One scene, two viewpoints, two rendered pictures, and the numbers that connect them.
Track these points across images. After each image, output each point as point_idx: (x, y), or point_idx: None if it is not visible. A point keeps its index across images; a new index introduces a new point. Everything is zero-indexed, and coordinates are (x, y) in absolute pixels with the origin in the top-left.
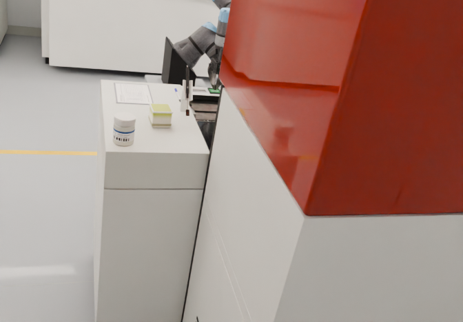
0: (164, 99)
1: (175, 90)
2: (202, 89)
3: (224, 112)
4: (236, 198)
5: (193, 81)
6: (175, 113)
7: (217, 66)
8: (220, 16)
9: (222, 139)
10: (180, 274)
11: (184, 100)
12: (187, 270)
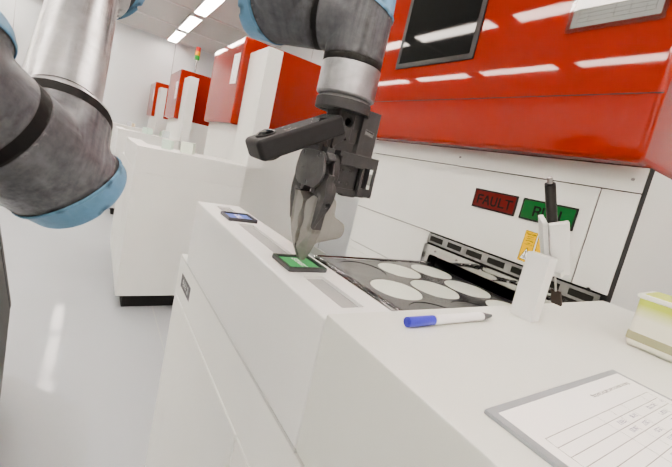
0: (528, 350)
1: (426, 320)
2: (304, 280)
3: (657, 204)
4: (668, 280)
5: (5, 340)
6: (564, 329)
7: (369, 172)
8: None
9: (646, 246)
10: None
11: (564, 274)
12: None
